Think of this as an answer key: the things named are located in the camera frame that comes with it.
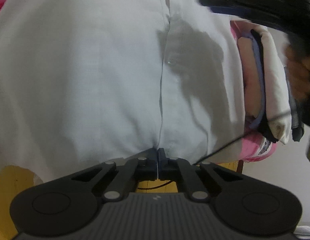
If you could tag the white shirt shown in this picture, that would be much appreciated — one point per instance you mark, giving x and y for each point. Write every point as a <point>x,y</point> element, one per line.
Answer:
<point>82,67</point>

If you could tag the person's right hand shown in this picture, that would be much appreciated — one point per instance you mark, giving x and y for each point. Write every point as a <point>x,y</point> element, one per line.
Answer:
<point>302,77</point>

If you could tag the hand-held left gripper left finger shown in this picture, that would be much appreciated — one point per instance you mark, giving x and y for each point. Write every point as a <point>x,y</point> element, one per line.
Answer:
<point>152,167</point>

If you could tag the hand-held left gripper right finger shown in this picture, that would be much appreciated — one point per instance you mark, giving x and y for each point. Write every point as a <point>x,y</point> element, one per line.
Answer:
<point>163,167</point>

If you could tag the stack of folded clothes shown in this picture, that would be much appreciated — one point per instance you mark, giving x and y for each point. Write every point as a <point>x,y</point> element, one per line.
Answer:
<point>275,80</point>

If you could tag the pink floral blanket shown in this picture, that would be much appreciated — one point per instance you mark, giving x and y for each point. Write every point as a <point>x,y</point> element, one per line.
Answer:
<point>248,147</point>

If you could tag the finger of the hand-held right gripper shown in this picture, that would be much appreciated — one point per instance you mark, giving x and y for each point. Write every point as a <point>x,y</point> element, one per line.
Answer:
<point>225,8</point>

